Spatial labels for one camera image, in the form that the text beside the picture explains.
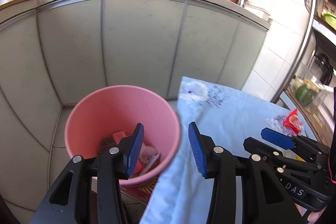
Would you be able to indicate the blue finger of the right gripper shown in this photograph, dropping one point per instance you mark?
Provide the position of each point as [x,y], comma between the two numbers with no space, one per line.
[254,146]
[276,138]

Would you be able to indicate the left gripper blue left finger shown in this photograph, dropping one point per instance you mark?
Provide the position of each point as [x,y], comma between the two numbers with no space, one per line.
[133,149]

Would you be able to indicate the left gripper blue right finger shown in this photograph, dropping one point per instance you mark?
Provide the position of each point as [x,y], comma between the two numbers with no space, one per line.
[199,148]

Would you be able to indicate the clear plastic wrap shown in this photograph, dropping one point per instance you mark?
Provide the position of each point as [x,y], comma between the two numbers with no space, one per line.
[149,158]

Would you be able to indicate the right hand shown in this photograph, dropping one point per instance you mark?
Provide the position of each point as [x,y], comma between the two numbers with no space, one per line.
[313,216]

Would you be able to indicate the red and white wrapper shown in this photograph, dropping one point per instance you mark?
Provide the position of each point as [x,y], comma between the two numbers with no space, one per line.
[119,138]

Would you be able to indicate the red snack packet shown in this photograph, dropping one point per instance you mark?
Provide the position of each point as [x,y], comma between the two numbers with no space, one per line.
[293,122]

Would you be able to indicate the light blue floral cloth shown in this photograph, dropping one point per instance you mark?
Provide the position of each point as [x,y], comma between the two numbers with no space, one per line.
[238,186]

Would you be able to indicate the pink plastic bucket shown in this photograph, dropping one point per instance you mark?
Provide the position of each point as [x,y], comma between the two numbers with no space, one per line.
[120,108]

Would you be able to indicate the clear bag of vegetables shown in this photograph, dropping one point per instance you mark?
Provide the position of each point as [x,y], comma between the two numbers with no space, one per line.
[307,90]

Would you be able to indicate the white container on counter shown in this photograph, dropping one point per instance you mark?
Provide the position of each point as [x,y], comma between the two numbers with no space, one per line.
[261,13]

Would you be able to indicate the small steel pot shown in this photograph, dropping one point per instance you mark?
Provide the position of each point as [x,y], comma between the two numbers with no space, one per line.
[243,3]

